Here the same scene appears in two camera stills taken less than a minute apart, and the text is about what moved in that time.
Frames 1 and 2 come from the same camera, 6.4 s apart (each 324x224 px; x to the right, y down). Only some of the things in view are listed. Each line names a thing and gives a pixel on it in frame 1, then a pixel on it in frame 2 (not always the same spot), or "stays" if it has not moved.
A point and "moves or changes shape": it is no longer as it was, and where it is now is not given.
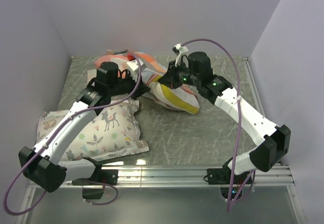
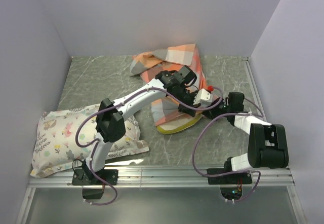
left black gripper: x=142 y=88 → x=187 y=110
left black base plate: x=110 y=176 stays
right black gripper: x=169 y=79 → x=211 y=112
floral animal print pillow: x=115 y=131 stays
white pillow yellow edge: x=183 y=98 moves or changes shape
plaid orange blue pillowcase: x=153 y=66 → x=147 y=65
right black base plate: x=220 y=176 stays
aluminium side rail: x=251 y=73 stays
